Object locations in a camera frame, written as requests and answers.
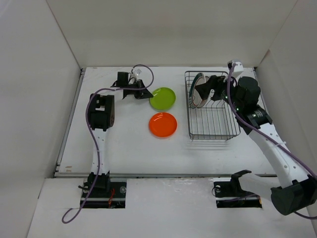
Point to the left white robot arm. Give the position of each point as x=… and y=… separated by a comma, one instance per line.
x=100, y=115

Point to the green rimmed white plate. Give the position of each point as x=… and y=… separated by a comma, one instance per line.
x=195, y=100

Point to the green plastic plate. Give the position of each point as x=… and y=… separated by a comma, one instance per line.
x=163, y=99

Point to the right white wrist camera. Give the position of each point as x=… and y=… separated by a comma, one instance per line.
x=235, y=68

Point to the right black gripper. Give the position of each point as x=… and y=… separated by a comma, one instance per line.
x=214, y=82

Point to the orange plastic plate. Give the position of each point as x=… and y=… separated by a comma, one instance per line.
x=163, y=125

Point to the grey wire dish rack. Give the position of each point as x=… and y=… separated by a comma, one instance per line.
x=215, y=120

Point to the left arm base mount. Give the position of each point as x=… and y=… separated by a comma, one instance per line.
x=113, y=198

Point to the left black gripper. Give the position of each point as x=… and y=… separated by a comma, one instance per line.
x=142, y=92

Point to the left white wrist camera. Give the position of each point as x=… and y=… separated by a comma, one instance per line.
x=135, y=73

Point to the aluminium rail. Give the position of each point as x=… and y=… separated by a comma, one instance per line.
x=121, y=175

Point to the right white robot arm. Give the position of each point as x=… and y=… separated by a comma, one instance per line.
x=297, y=185

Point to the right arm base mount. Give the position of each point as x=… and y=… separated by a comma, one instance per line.
x=227, y=197

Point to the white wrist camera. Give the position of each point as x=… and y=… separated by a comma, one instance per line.
x=135, y=73
x=235, y=68

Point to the orange sunburst patterned plate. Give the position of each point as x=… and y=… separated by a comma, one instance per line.
x=203, y=102

